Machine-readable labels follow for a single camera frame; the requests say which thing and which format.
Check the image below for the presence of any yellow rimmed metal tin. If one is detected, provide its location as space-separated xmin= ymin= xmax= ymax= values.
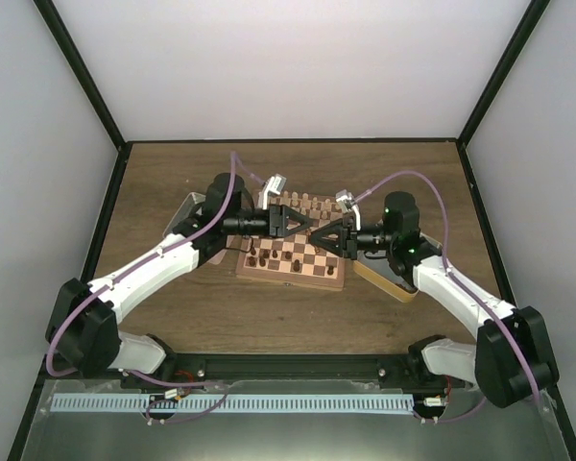
xmin=353 ymin=230 xmax=443 ymax=303

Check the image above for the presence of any purple cable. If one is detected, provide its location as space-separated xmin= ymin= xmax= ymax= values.
xmin=45 ymin=151 xmax=270 ymax=426
xmin=352 ymin=171 xmax=543 ymax=426

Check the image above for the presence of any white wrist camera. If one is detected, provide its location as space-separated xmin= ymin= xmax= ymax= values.
xmin=257 ymin=174 xmax=286 ymax=209
xmin=335 ymin=189 xmax=361 ymax=231

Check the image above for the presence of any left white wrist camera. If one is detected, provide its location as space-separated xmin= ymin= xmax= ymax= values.
xmin=257 ymin=174 xmax=286 ymax=209

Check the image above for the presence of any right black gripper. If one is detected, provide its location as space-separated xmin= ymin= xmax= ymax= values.
xmin=309 ymin=217 xmax=396 ymax=261

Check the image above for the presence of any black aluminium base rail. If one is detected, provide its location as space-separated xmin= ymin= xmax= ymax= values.
xmin=42 ymin=352 xmax=548 ymax=390

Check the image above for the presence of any black enclosure frame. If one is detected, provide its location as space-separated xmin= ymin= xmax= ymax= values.
xmin=8 ymin=1 xmax=576 ymax=460

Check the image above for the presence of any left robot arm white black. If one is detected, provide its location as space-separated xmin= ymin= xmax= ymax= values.
xmin=45 ymin=173 xmax=312 ymax=388

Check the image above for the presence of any light blue slotted cable duct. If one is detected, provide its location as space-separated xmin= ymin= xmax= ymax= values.
xmin=50 ymin=393 xmax=414 ymax=415

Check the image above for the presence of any pink rimmed metal tin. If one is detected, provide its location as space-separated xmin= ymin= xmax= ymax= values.
xmin=162 ymin=192 xmax=234 ymax=265

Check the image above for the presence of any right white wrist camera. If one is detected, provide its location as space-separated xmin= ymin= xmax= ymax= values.
xmin=335 ymin=189 xmax=361 ymax=231

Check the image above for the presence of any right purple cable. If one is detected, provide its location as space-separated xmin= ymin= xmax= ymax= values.
xmin=352 ymin=171 xmax=543 ymax=426

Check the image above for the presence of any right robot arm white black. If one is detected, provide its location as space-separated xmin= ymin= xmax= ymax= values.
xmin=309 ymin=191 xmax=560 ymax=408

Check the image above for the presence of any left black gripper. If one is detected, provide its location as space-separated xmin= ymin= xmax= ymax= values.
xmin=225 ymin=205 xmax=313 ymax=239

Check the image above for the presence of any wooden chess board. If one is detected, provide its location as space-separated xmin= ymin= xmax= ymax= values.
xmin=235 ymin=190 xmax=346 ymax=291

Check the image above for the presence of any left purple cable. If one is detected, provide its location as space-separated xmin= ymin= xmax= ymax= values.
xmin=45 ymin=151 xmax=270 ymax=426

